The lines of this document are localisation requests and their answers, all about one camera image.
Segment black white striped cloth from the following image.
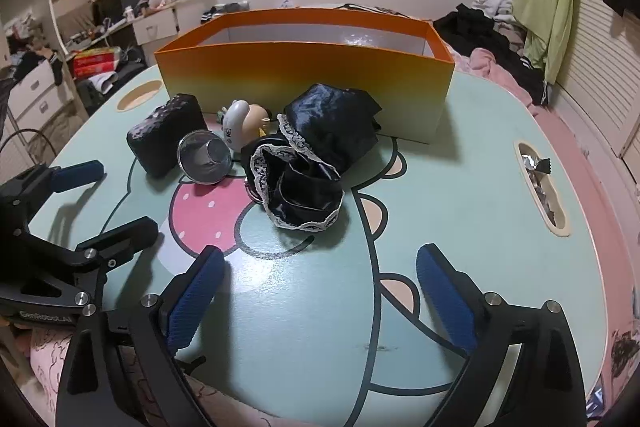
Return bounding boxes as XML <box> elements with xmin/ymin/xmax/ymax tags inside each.
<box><xmin>202</xmin><ymin>4</ymin><xmax>251</xmax><ymax>25</ymax></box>

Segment white desk with drawer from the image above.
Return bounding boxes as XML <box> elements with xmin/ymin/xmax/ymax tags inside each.
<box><xmin>132</xmin><ymin>0</ymin><xmax>219</xmax><ymax>46</ymax></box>

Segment black sparkly case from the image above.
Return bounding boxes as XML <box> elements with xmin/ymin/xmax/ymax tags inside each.
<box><xmin>126</xmin><ymin>93</ymin><xmax>210</xmax><ymax>178</ymax></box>

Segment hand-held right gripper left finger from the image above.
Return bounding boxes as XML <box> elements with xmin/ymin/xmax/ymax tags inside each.
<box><xmin>60</xmin><ymin>245</ymin><xmax>227</xmax><ymax>427</ymax></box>

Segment person's left forearm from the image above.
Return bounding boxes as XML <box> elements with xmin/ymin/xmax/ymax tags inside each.
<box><xmin>27</xmin><ymin>324</ymin><xmax>76</xmax><ymax>413</ymax></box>

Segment black cable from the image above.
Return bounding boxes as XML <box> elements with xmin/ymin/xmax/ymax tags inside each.
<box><xmin>0</xmin><ymin>129</ymin><xmax>56</xmax><ymax>168</ymax></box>

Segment orange cardboard box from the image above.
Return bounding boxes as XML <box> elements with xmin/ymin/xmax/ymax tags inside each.
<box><xmin>153</xmin><ymin>8</ymin><xmax>457</xmax><ymax>144</ymax></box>

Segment white louvered door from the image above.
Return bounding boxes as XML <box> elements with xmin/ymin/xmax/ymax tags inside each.
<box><xmin>555</xmin><ymin>0</ymin><xmax>640</xmax><ymax>158</ymax></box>

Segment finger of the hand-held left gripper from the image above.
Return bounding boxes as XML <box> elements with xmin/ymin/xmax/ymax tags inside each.
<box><xmin>74</xmin><ymin>216</ymin><xmax>160</xmax><ymax>279</ymax></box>
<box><xmin>7</xmin><ymin>160</ymin><xmax>105</xmax><ymax>233</ymax></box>

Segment white drawer cabinet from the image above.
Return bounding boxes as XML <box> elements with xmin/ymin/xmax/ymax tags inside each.
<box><xmin>0</xmin><ymin>57</ymin><xmax>76</xmax><ymax>142</ymax></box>

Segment white clothes pile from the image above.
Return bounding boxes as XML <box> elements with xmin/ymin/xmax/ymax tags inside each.
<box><xmin>472</xmin><ymin>0</ymin><xmax>518</xmax><ymax>25</ymax></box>

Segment black satin lace cloth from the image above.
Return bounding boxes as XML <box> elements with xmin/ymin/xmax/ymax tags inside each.
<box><xmin>241</xmin><ymin>83</ymin><xmax>383</xmax><ymax>234</ymax></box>

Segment silver metal cup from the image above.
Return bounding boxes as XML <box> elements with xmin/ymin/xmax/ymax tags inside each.
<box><xmin>177</xmin><ymin>130</ymin><xmax>234</xmax><ymax>186</ymax></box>

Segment small cartoon figurine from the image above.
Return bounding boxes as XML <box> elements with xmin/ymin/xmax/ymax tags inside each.
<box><xmin>217</xmin><ymin>100</ymin><xmax>278</xmax><ymax>148</ymax></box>

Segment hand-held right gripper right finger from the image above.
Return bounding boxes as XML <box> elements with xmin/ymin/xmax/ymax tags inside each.
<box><xmin>416</xmin><ymin>243</ymin><xmax>588</xmax><ymax>427</ymax></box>

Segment pink bed sheet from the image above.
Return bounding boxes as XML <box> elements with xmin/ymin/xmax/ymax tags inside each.
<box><xmin>530</xmin><ymin>104</ymin><xmax>640</xmax><ymax>408</ymax></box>

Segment silver foil wrappers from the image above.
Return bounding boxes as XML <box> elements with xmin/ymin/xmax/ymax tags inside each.
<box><xmin>520</xmin><ymin>144</ymin><xmax>561</xmax><ymax>228</ymax></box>

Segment black clothes pile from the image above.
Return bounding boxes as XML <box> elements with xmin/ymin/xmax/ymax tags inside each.
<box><xmin>435</xmin><ymin>4</ymin><xmax>548</xmax><ymax>105</ymax></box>

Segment mint cartoon print desktop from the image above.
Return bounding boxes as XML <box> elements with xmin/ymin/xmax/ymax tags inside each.
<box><xmin>47</xmin><ymin>67</ymin><xmax>618</xmax><ymax>427</ymax></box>

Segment red package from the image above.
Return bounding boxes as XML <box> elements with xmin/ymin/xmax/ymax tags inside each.
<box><xmin>72</xmin><ymin>47</ymin><xmax>123</xmax><ymax>78</ymax></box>

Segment pink blanket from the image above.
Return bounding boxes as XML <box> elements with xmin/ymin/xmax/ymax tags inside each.
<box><xmin>452</xmin><ymin>47</ymin><xmax>538</xmax><ymax>108</ymax></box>

